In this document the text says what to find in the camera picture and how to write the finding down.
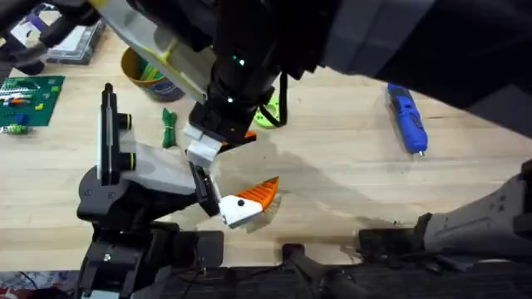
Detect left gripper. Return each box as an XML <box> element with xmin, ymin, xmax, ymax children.
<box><xmin>76</xmin><ymin>139</ymin><xmax>280</xmax><ymax>229</ymax></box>

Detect green toy vegetable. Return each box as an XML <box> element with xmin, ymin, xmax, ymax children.
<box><xmin>161</xmin><ymin>107</ymin><xmax>179</xmax><ymax>150</ymax></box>

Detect blue electric screwdriver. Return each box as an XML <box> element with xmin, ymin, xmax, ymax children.
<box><xmin>387</xmin><ymin>82</ymin><xmax>430</xmax><ymax>159</ymax></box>

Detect green disc with holes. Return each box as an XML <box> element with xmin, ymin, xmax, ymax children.
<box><xmin>253</xmin><ymin>96</ymin><xmax>281</xmax><ymax>130</ymax></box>

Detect yellow tub with toys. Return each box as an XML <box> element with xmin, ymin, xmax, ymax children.
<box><xmin>120</xmin><ymin>46</ymin><xmax>186</xmax><ymax>104</ymax></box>

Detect left wrist flat plate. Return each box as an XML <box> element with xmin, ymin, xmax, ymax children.
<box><xmin>96</xmin><ymin>81</ymin><xmax>122</xmax><ymax>187</ymax></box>

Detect clear plastic box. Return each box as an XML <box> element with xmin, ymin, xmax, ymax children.
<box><xmin>47</xmin><ymin>18</ymin><xmax>106</xmax><ymax>66</ymax></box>

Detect green board with blocks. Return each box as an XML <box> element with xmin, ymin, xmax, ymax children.
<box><xmin>0</xmin><ymin>75</ymin><xmax>67</xmax><ymax>135</ymax></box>

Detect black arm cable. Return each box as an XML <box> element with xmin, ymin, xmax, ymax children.
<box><xmin>258</xmin><ymin>71</ymin><xmax>289</xmax><ymax>128</ymax></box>

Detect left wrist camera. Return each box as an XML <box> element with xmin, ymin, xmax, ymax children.
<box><xmin>117</xmin><ymin>112</ymin><xmax>138</xmax><ymax>172</ymax></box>

